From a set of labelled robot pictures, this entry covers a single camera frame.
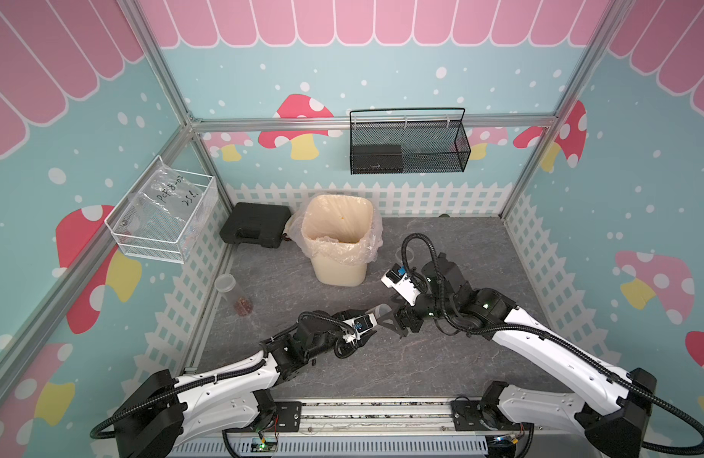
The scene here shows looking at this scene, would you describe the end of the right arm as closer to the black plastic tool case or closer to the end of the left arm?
the end of the left arm

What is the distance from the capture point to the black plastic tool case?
42.9 inches

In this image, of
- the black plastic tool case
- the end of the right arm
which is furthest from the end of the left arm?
the black plastic tool case
